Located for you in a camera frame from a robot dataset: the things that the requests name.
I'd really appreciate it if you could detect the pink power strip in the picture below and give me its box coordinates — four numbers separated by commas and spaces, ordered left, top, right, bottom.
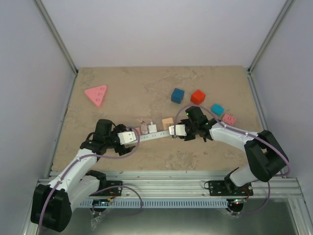
84, 85, 107, 108

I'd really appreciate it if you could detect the white power strip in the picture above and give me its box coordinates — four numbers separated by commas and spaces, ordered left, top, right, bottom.
140, 130, 170, 142

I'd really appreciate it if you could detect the cyan socket block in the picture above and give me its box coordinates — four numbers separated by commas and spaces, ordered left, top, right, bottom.
211, 104, 224, 116

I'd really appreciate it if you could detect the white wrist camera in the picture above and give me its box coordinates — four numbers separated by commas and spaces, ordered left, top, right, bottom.
117, 131, 137, 145
169, 124, 187, 139

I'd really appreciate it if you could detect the red cube socket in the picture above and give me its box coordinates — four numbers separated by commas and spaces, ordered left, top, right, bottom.
190, 90, 206, 105

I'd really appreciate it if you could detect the beige cube socket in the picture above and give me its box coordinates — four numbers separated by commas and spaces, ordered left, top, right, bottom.
162, 117, 174, 131

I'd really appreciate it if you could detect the aluminium frame post left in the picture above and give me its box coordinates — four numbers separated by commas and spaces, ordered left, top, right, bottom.
34, 0, 78, 76

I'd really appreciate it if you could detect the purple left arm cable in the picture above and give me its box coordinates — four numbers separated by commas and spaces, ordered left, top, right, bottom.
39, 126, 144, 231

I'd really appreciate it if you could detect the pink round plug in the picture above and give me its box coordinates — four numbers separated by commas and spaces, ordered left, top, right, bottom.
222, 114, 236, 126

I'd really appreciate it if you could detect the white usb charger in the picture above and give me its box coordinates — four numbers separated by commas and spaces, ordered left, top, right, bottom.
148, 124, 157, 133

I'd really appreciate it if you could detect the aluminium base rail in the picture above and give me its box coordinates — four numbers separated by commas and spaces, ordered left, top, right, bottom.
34, 170, 304, 199

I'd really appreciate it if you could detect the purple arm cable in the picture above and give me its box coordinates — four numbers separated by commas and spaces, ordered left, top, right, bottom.
39, 126, 144, 231
175, 105, 291, 216

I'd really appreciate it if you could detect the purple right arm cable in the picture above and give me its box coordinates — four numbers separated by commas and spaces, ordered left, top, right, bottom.
175, 105, 291, 216

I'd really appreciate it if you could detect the aluminium frame post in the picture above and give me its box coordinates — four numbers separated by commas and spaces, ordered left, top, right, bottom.
247, 0, 295, 76
34, 0, 78, 76

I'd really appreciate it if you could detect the pink rectangular adapter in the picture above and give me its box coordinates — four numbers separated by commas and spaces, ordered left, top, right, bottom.
136, 127, 141, 135

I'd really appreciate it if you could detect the grey slotted cable duct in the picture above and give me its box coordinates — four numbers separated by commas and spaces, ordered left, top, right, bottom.
78, 198, 228, 209

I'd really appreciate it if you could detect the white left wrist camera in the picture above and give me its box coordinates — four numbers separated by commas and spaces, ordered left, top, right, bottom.
117, 131, 137, 145

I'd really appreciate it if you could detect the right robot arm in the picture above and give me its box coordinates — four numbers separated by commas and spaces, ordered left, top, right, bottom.
171, 105, 290, 196

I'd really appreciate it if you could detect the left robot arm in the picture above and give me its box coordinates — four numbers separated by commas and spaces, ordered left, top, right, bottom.
30, 119, 140, 232

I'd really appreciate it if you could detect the aluminium frame post right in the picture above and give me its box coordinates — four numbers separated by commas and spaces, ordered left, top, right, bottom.
247, 0, 295, 76

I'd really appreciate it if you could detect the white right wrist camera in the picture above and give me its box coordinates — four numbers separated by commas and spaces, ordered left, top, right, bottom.
169, 124, 187, 139

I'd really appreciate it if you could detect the blue cube socket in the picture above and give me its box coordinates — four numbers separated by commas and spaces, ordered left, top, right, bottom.
171, 88, 184, 104

